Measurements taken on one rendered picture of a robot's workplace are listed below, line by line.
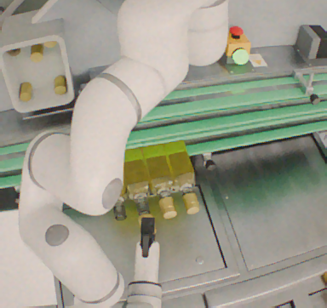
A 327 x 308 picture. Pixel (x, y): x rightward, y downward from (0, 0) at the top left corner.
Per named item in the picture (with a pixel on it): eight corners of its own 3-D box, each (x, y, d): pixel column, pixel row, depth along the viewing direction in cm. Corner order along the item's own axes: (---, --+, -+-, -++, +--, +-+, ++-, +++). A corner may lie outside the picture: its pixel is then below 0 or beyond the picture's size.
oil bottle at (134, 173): (117, 142, 110) (130, 205, 97) (115, 128, 106) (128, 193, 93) (136, 139, 111) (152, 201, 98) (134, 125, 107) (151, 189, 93)
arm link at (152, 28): (99, 106, 57) (77, 18, 44) (192, 30, 68) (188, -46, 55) (147, 134, 53) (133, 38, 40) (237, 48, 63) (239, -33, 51)
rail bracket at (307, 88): (289, 75, 105) (309, 105, 97) (293, 55, 100) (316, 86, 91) (299, 73, 106) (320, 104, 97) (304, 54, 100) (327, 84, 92)
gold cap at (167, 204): (158, 205, 95) (163, 219, 93) (158, 197, 93) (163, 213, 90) (173, 202, 96) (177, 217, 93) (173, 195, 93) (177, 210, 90)
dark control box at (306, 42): (295, 43, 113) (307, 59, 108) (300, 24, 107) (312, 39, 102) (315, 42, 114) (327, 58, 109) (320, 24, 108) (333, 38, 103)
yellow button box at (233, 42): (217, 49, 109) (226, 64, 104) (219, 29, 103) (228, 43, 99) (238, 48, 110) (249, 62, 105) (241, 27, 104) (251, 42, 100)
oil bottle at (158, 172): (137, 138, 111) (152, 200, 97) (135, 124, 107) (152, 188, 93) (156, 134, 112) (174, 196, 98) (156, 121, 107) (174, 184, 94)
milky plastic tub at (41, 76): (18, 94, 103) (16, 115, 98) (-1, 31, 86) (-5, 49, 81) (74, 82, 106) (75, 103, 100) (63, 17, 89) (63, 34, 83)
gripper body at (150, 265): (162, 298, 83) (163, 257, 90) (161, 285, 75) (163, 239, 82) (129, 297, 83) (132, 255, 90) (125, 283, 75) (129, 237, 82)
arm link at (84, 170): (77, 68, 53) (2, 132, 46) (143, 80, 44) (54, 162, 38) (111, 138, 62) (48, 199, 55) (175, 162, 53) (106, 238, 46)
